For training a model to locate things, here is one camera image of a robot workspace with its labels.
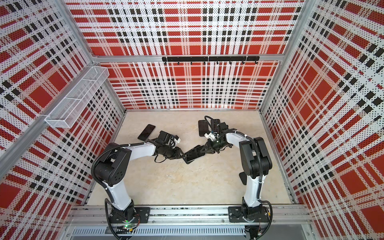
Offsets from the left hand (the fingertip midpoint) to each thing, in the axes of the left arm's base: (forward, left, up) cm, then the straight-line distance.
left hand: (183, 158), depth 92 cm
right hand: (+1, -12, +6) cm, 14 cm away
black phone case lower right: (-12, -36, -2) cm, 38 cm away
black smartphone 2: (+28, -13, -4) cm, 31 cm away
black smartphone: (+23, +30, -3) cm, 38 cm away
